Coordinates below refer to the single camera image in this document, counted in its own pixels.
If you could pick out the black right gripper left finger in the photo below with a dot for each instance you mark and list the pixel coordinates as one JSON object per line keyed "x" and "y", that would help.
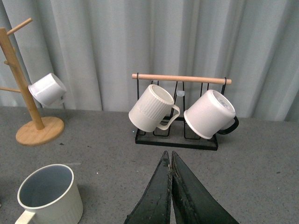
{"x": 154, "y": 206}

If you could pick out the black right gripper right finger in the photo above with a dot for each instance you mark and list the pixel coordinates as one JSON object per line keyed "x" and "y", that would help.
{"x": 193, "y": 204}

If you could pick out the cream ribbed cup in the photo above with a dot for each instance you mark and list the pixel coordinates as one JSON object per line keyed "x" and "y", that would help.
{"x": 50, "y": 195}

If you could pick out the cream ribbed mug on rack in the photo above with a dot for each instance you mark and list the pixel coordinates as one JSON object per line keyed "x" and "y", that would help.
{"x": 151, "y": 108}

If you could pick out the wooden mug tree stand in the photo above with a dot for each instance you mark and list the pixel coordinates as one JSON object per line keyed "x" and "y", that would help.
{"x": 39, "y": 130}

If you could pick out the white mug on tree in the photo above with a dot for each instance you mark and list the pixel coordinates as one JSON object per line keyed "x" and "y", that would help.
{"x": 48, "y": 89}

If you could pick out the white mug with black handle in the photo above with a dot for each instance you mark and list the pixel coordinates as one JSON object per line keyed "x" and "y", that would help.
{"x": 212, "y": 113}

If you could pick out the black wire mug rack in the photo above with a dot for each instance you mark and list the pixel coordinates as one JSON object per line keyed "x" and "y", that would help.
{"x": 179, "y": 133}

